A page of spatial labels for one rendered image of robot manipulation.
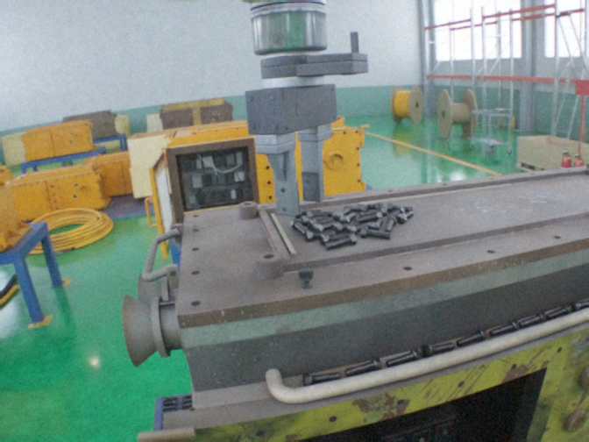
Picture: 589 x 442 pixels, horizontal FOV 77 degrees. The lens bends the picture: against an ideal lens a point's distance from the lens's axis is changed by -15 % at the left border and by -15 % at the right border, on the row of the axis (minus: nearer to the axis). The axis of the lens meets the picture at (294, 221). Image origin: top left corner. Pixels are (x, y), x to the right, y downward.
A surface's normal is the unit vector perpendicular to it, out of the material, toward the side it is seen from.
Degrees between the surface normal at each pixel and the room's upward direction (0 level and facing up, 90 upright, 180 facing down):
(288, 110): 90
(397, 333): 90
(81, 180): 90
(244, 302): 0
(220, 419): 0
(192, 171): 90
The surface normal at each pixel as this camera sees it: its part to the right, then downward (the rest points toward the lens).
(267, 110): -0.54, 0.31
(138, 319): 0.59, -0.50
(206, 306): -0.07, -0.94
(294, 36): 0.10, 0.32
